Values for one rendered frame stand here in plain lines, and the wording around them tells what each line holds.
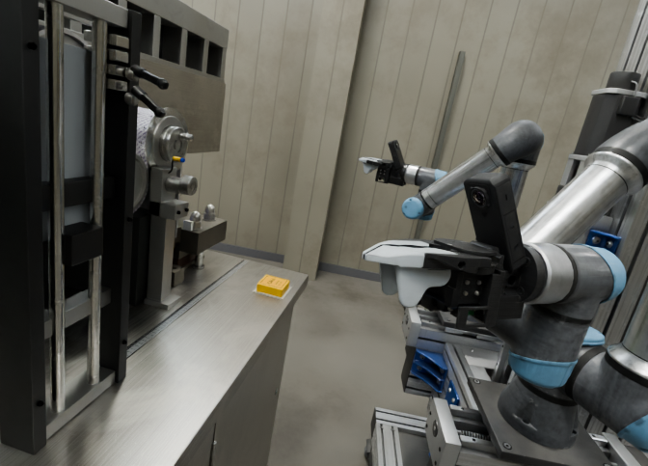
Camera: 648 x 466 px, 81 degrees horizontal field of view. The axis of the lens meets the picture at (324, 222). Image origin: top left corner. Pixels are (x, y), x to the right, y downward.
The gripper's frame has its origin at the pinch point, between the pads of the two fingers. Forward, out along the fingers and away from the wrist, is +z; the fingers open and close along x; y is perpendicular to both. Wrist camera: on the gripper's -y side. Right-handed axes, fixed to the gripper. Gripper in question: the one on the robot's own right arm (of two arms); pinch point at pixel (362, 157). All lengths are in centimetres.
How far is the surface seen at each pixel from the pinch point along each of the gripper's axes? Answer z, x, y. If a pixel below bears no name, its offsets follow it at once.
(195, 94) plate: 57, -36, -18
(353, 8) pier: 87, 139, -78
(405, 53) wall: 58, 182, -53
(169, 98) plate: 51, -52, -17
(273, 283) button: -13, -72, 22
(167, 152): 1, -91, -12
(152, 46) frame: 49, -59, -33
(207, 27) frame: 59, -28, -43
